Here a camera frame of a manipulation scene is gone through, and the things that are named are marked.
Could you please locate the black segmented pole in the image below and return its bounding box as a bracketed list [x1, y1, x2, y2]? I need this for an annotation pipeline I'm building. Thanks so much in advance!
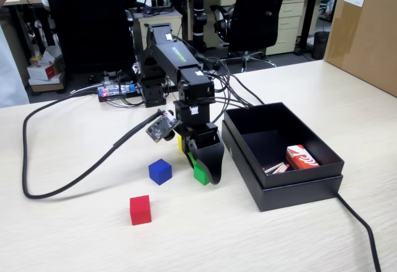
[191, 0, 208, 55]

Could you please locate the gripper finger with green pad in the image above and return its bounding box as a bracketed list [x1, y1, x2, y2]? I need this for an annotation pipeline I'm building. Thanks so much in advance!
[181, 136, 203, 174]

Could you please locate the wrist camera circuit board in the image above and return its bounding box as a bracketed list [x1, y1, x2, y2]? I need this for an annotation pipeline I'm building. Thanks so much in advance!
[145, 110, 181, 145]

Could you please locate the green cube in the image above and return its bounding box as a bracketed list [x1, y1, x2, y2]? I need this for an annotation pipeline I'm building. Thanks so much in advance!
[193, 163, 210, 187]

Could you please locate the white three-drawer cabinet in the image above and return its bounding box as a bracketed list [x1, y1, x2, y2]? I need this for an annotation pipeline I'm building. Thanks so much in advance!
[265, 0, 306, 56]

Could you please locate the beige cabinet with handles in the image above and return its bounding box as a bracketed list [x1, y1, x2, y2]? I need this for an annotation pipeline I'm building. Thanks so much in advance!
[2, 20, 30, 92]

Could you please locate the red cube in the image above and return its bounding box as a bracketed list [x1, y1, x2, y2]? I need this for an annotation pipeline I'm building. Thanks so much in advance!
[129, 195, 153, 226]

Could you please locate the orange white matchbox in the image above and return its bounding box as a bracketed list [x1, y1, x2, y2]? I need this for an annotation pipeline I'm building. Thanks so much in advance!
[285, 144, 319, 170]

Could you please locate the wide black mesh office chair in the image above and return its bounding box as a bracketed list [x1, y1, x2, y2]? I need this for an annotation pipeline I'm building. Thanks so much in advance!
[42, 0, 137, 76]

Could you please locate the person in white shirt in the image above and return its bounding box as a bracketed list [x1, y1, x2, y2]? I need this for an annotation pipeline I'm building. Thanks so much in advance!
[0, 0, 30, 108]

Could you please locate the black cardboard box tray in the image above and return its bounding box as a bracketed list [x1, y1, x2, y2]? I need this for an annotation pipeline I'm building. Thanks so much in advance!
[223, 101, 346, 189]

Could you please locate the thin black wire bundle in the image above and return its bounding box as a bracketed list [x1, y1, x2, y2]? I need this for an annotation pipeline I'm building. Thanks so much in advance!
[105, 36, 258, 121]

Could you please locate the beige drawer cabinet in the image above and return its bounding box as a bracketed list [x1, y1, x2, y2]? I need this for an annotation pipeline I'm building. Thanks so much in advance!
[132, 8, 184, 56]

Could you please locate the black mesh waste bin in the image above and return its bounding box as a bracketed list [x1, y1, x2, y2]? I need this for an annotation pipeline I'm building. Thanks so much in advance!
[311, 31, 331, 60]

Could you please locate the thick black camera cable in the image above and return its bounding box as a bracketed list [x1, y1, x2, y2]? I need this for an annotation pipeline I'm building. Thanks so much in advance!
[22, 91, 163, 200]

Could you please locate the thick black power cable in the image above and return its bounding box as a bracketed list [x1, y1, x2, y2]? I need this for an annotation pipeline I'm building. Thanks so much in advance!
[228, 73, 381, 272]

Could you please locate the blue cube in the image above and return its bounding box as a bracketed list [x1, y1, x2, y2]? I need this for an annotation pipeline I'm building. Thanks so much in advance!
[148, 158, 172, 186]

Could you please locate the black open box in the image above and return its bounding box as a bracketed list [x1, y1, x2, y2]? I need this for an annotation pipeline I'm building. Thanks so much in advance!
[221, 120, 344, 213]

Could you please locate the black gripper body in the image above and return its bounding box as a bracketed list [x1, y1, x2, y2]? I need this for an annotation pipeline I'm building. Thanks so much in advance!
[172, 97, 222, 152]

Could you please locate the black gripper finger scoop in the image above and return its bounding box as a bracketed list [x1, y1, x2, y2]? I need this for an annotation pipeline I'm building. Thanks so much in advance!
[194, 142, 225, 186]

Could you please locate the black office chair with armrests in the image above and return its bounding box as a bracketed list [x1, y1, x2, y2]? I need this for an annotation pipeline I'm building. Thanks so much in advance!
[209, 0, 290, 72]

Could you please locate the white red small box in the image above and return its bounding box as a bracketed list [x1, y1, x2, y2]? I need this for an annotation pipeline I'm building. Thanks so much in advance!
[27, 61, 65, 82]

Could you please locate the large brown cardboard box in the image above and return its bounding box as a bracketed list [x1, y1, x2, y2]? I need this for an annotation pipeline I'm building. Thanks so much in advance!
[323, 0, 397, 98]

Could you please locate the controller board with LEDs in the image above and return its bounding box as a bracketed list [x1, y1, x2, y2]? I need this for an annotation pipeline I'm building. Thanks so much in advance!
[97, 81, 140, 103]

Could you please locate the open white cardboard box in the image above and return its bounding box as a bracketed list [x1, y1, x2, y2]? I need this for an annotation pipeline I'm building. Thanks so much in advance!
[41, 45, 63, 66]

